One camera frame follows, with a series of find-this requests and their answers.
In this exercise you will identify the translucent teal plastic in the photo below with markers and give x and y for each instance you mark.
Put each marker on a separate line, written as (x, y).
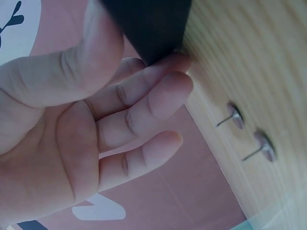
(266, 215)

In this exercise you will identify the silver metal thumbtack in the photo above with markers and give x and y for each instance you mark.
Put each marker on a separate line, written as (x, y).
(238, 118)
(266, 147)

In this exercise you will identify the person's left hand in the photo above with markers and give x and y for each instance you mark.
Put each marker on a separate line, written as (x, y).
(76, 143)

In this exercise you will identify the black object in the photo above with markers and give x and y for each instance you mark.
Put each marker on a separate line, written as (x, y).
(153, 26)

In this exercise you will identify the person's left thumb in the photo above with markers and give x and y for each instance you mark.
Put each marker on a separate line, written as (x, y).
(79, 67)

